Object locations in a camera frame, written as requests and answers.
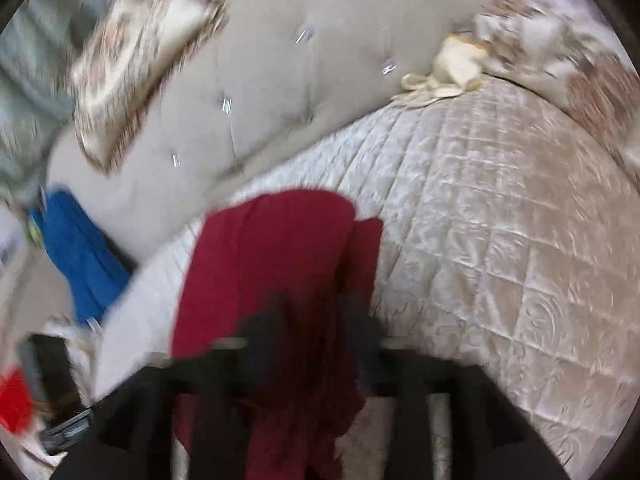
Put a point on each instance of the bright red object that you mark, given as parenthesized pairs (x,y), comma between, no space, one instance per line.
(15,402)

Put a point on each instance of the beige tufted sofa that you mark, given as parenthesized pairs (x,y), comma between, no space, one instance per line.
(300,85)

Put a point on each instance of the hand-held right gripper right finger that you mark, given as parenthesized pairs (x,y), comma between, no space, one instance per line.
(362,350)

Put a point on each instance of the grey-green cloth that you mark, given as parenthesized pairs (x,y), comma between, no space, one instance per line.
(30,85)

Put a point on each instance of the blue quilted cloth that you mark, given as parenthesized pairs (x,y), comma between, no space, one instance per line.
(80,250)

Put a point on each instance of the dark red garment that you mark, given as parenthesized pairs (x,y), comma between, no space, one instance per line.
(270,260)

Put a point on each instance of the floral patterned ruffled cushion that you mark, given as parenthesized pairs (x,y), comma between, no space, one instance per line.
(550,45)

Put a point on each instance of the gold patterned ruffled cushion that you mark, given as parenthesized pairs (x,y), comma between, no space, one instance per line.
(140,60)

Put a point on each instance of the cream cloth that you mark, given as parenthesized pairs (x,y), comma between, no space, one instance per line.
(450,75)

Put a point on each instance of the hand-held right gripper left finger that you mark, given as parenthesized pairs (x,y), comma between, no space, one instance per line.
(270,345)

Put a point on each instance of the cream quilted sofa cover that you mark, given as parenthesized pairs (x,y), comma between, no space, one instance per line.
(500,210)

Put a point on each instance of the dark object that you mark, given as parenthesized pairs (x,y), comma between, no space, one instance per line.
(52,370)

